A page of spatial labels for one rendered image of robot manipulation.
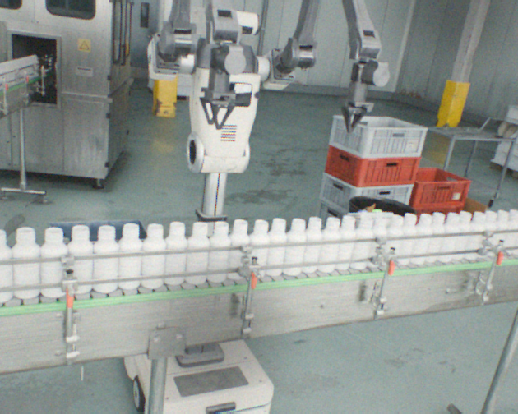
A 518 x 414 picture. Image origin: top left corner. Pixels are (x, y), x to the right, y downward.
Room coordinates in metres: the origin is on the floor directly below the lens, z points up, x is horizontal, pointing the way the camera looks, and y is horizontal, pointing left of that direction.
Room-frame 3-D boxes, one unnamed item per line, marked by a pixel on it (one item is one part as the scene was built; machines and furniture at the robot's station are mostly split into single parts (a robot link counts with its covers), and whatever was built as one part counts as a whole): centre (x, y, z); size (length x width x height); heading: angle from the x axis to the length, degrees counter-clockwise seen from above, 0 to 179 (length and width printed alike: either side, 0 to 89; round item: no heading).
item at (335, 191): (3.91, -0.82, 0.55); 0.61 x 0.41 x 0.22; 124
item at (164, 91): (8.89, 1.87, 0.55); 0.40 x 0.40 x 1.10; 27
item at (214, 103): (1.38, 0.14, 1.44); 0.07 x 0.07 x 0.09; 28
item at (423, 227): (1.59, -0.54, 1.08); 0.06 x 0.06 x 0.17
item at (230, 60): (1.37, 0.13, 1.60); 0.12 x 0.09 x 0.12; 28
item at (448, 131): (5.94, -2.25, 0.49); 1.05 x 0.55 x 0.99; 117
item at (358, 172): (3.92, -0.82, 0.78); 0.61 x 0.41 x 0.22; 124
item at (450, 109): (11.02, -3.66, 0.55); 0.40 x 0.40 x 1.10; 27
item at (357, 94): (1.61, -0.25, 1.51); 0.10 x 0.07 x 0.07; 26
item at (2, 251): (1.02, 0.57, 1.08); 0.06 x 0.06 x 0.17
